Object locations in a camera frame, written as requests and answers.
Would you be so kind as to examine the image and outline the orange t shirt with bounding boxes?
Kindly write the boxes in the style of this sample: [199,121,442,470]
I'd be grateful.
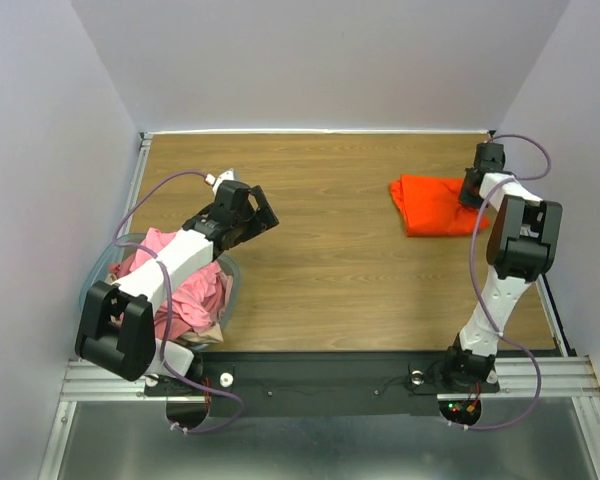
[388,174,478,237]

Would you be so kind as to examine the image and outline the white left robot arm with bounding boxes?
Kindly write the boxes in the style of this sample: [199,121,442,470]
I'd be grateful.
[75,179,279,394]

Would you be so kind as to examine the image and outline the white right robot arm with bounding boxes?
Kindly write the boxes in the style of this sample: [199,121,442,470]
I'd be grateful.
[440,134,563,390]

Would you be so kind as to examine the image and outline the pink t shirt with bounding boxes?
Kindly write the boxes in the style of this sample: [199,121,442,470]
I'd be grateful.
[105,227,234,345]

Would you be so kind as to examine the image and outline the clear plastic basket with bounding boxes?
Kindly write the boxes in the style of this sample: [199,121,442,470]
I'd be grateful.
[78,244,239,348]

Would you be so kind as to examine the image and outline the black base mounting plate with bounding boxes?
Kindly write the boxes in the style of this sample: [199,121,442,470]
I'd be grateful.
[142,349,506,418]

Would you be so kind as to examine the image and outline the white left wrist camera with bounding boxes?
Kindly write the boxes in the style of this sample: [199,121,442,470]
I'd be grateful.
[204,168,237,194]

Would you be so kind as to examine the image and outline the aluminium frame rail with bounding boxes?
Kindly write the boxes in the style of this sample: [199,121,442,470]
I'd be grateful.
[37,133,154,480]

